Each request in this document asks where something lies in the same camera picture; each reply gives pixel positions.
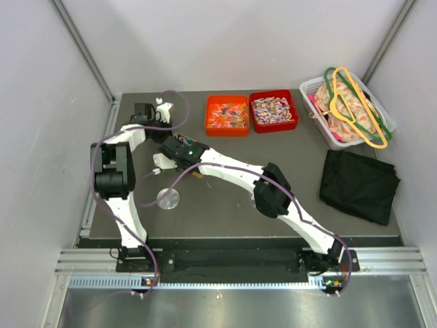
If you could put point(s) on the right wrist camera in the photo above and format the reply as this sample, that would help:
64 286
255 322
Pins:
162 163

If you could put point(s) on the gold candy tin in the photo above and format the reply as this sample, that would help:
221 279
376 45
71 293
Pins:
186 138

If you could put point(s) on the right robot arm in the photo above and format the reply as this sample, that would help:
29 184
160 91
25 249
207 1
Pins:
267 184

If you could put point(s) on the black cloth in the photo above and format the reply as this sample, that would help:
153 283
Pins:
359 186

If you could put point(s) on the white plastic basket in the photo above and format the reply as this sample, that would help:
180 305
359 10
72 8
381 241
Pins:
345 111

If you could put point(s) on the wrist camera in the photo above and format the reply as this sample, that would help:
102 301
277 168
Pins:
163 110
162 163

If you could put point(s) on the orange candy box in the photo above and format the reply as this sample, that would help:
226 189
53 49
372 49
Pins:
227 116

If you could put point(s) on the red candy box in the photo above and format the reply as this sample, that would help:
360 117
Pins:
273 111

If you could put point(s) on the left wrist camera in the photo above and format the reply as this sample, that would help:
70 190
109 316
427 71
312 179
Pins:
163 110

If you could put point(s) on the green hanger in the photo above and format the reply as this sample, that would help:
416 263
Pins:
368 116

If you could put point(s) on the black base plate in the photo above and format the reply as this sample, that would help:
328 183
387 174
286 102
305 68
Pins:
232 266

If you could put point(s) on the yellow hanger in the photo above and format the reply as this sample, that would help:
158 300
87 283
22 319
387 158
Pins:
358 106

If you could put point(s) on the clear jar lid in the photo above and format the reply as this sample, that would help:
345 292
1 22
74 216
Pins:
167 199

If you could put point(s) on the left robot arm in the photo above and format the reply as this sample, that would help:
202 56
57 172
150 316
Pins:
113 172

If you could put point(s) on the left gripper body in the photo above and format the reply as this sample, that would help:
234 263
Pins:
160 135

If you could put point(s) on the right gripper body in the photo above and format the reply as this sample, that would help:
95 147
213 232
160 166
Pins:
178 164

